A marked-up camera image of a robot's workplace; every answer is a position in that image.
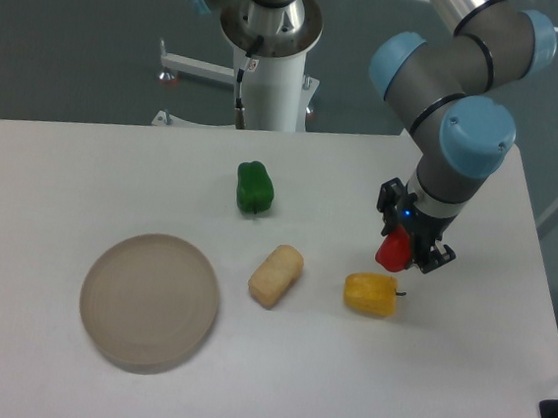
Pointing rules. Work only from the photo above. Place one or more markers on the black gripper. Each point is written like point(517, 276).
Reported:
point(398, 207)

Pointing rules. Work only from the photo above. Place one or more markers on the round beige plate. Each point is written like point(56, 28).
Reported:
point(149, 303)

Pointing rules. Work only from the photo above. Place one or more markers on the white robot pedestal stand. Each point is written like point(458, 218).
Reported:
point(270, 45)

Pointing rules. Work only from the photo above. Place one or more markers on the beige bread loaf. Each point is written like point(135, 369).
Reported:
point(275, 275)

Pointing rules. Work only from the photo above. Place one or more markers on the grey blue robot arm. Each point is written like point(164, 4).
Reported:
point(440, 93)

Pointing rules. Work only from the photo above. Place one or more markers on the green bell pepper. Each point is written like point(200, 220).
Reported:
point(255, 189)

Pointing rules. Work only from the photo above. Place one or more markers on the yellow bell pepper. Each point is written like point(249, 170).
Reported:
point(371, 293)

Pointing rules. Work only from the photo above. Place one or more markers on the red bell pepper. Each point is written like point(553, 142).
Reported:
point(394, 253)

